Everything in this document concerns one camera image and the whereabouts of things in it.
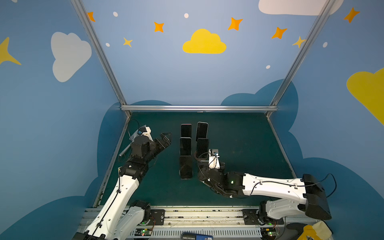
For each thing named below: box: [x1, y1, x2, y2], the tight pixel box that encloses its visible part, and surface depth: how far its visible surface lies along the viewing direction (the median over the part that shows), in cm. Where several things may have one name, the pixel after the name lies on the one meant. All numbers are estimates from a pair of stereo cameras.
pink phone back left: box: [180, 123, 192, 139], surface depth 98 cm
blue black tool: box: [180, 232, 214, 240], surface depth 67 cm
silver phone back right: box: [196, 121, 209, 142], surface depth 98 cm
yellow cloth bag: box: [297, 220, 332, 240], surface depth 71 cm
